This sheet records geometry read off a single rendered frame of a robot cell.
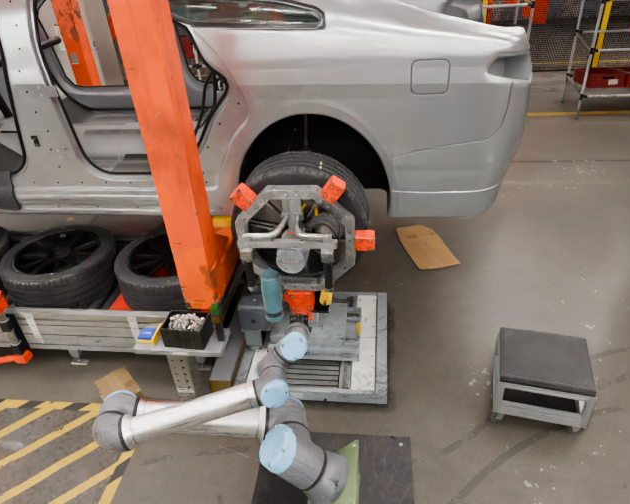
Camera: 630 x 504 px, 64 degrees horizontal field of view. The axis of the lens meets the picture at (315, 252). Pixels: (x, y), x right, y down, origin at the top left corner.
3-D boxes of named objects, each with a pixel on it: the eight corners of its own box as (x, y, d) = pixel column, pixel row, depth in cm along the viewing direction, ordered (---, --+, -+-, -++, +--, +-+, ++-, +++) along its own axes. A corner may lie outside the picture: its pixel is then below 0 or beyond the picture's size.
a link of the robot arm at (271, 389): (76, 442, 159) (284, 378, 162) (88, 417, 171) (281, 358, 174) (91, 470, 163) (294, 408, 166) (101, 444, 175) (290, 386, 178)
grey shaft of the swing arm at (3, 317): (35, 357, 297) (1, 289, 270) (30, 363, 293) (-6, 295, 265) (21, 356, 298) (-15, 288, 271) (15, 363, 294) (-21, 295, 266)
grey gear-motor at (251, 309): (287, 305, 318) (281, 259, 298) (274, 354, 283) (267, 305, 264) (258, 305, 320) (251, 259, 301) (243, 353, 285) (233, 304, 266)
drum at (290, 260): (313, 249, 242) (311, 223, 234) (307, 275, 224) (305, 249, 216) (284, 248, 243) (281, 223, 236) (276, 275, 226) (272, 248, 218)
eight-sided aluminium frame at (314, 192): (356, 284, 250) (354, 183, 220) (355, 292, 245) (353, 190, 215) (248, 281, 257) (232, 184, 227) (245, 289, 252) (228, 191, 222)
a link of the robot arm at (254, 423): (306, 456, 187) (91, 445, 173) (301, 426, 203) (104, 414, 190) (313, 421, 182) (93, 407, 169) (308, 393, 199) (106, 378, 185)
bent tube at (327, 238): (335, 219, 224) (334, 198, 218) (331, 243, 208) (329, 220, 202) (295, 219, 226) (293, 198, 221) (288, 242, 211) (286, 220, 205)
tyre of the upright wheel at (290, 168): (396, 215, 255) (303, 121, 233) (397, 240, 235) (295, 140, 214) (306, 283, 286) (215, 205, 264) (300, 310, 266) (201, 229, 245)
